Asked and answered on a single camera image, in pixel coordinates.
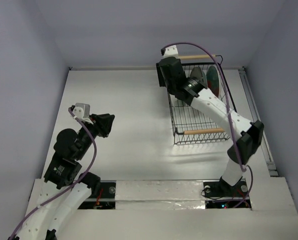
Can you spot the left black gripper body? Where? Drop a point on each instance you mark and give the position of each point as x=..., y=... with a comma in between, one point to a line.
x=94, y=129

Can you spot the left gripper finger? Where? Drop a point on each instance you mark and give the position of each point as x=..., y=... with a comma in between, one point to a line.
x=98, y=119
x=106, y=129

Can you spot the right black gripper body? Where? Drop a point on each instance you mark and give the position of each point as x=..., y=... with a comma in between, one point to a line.
x=161, y=75

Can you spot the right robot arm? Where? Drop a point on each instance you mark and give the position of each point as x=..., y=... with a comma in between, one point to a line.
x=200, y=90

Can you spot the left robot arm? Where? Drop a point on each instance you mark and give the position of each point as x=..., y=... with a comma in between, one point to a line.
x=64, y=187

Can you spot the grey brown plate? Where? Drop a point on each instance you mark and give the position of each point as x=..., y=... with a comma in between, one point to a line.
x=198, y=73

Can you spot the teal red plate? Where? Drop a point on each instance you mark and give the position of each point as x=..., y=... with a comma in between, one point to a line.
x=213, y=80

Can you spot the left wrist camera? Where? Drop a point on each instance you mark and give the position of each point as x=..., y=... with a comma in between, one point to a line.
x=81, y=110

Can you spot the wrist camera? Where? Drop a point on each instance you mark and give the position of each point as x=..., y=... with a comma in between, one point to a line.
x=81, y=110
x=170, y=51

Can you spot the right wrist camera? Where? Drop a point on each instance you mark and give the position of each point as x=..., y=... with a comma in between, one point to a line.
x=170, y=51

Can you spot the black wire dish rack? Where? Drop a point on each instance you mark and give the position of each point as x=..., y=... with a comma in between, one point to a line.
x=190, y=126

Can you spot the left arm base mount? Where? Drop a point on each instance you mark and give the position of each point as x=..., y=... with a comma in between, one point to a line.
x=104, y=199

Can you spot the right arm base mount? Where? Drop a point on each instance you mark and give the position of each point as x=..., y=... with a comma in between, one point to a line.
x=218, y=196

